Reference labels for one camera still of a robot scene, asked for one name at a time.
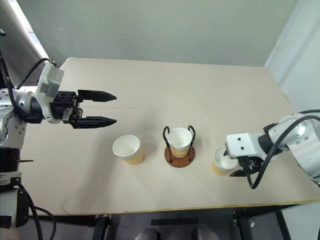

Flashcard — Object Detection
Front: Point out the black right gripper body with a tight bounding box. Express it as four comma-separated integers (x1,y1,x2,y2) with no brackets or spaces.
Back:
236,154,266,176

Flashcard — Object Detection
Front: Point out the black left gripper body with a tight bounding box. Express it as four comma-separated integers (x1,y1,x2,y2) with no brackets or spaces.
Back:
53,91,84,124

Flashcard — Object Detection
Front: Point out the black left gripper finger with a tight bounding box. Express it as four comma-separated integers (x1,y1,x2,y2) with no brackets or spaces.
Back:
77,89,118,103
70,115,118,130

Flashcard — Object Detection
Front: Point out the tan ribbed paper cup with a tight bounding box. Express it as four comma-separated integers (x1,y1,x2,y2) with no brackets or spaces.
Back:
167,127,193,159
112,134,145,166
210,146,239,177

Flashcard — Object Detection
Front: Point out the dark rounded shape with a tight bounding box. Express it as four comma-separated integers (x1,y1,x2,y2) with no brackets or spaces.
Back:
135,225,159,240
195,224,221,240

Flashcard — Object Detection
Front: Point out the black and white robot body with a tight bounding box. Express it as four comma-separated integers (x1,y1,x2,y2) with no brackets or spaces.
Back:
0,148,31,230

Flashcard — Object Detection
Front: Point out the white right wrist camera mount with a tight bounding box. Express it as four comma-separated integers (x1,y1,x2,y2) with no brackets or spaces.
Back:
224,132,264,160

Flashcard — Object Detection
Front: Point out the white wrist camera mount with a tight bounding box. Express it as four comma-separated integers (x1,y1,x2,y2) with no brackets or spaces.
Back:
34,61,65,125
224,132,264,160

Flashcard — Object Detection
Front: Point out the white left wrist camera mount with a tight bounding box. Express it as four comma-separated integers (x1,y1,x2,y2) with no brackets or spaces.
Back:
34,61,65,125

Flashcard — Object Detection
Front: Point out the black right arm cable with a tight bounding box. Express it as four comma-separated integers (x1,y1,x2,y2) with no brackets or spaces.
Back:
246,109,320,190

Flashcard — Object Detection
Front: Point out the wire cup holder wooden base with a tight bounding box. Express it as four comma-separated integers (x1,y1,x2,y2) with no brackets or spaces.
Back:
162,124,197,169

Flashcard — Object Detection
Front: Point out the black metal table frame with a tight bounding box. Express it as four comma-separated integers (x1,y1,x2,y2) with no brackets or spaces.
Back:
29,203,305,240

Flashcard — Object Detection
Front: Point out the thick black body cable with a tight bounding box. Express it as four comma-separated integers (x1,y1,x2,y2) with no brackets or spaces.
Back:
19,183,58,240

